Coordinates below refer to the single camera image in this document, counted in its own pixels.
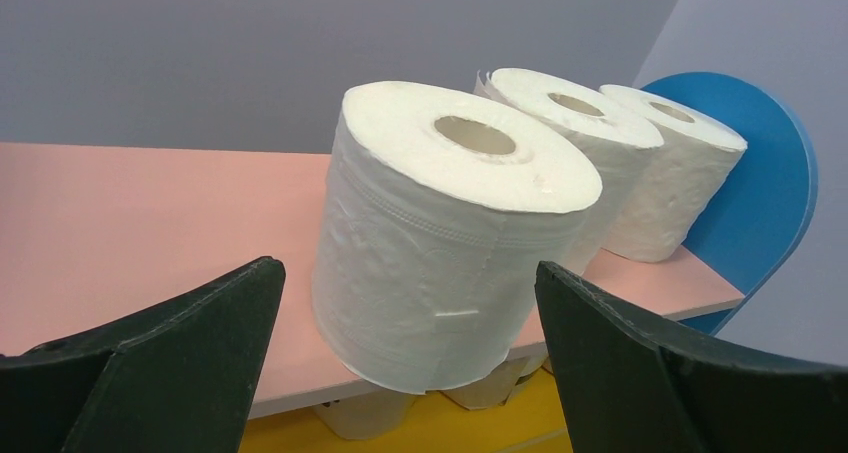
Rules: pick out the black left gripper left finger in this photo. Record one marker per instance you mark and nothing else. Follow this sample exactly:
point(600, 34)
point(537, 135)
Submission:
point(178, 376)

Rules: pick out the white roll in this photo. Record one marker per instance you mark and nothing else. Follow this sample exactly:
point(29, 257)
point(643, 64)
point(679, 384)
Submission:
point(439, 206)
point(618, 142)
point(698, 154)

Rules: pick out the blue shelf with coloured boards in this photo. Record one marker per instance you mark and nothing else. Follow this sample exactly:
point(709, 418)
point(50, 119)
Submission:
point(90, 234)

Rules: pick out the brown printed paper roll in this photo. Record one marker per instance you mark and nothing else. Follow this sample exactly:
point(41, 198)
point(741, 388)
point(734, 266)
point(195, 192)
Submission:
point(365, 416)

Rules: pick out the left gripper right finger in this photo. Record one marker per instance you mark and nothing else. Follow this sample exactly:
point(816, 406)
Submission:
point(630, 380)

